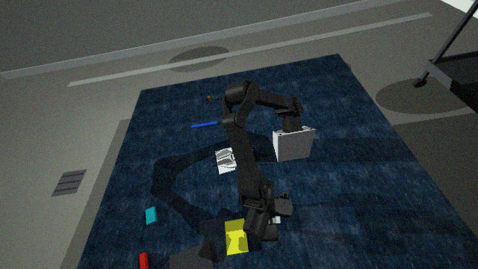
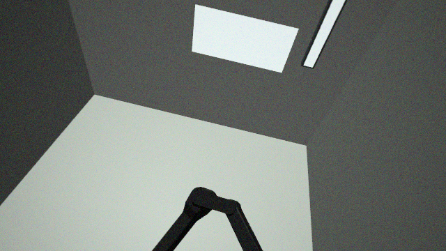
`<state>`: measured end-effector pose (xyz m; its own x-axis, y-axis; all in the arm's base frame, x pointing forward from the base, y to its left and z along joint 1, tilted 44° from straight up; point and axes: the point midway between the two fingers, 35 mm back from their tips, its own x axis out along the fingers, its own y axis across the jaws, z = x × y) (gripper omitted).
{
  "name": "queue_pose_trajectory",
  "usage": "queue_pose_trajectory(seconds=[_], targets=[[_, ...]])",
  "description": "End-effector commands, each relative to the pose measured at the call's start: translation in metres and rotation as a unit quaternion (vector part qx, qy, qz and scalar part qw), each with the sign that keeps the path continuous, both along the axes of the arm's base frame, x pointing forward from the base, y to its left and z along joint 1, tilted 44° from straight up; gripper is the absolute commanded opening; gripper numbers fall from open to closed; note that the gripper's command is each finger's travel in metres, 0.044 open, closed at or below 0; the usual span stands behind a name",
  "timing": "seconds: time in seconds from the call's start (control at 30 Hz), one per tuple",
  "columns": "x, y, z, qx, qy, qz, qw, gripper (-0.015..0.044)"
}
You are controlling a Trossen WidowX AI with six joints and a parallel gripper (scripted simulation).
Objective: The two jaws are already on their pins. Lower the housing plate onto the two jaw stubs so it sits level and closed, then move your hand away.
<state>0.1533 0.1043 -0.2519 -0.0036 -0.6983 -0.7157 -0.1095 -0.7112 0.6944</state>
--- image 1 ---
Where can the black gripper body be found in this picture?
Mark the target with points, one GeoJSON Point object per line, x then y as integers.
{"type": "Point", "coordinates": [271, 233]}

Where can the red rectangular block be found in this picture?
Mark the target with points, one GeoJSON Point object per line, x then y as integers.
{"type": "Point", "coordinates": [144, 261]}

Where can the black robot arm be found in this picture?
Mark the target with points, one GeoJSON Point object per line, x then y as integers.
{"type": "Point", "coordinates": [250, 179]}

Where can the yellow flat plate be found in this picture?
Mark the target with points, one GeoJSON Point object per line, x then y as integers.
{"type": "Point", "coordinates": [236, 240]}

